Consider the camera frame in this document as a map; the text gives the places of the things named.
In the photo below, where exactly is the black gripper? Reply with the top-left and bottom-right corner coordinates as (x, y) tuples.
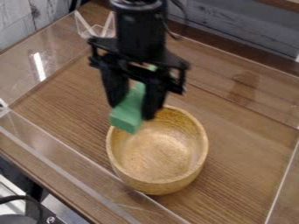
(88, 37), (189, 121)

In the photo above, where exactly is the green rectangular block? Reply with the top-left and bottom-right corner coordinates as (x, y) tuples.
(108, 64), (159, 135)

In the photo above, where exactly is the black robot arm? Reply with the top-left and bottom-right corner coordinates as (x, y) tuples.
(88, 0), (189, 120)

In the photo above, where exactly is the brown wooden bowl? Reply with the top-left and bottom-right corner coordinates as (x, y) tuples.
(107, 106), (209, 195)

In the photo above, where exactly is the clear acrylic corner bracket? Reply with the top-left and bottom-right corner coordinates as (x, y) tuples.
(73, 11), (116, 39)

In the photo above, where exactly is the black metal bracket with screw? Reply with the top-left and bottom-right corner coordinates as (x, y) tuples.
(24, 195), (65, 224)

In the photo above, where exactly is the black cable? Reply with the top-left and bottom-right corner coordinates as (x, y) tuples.
(0, 195), (44, 224)

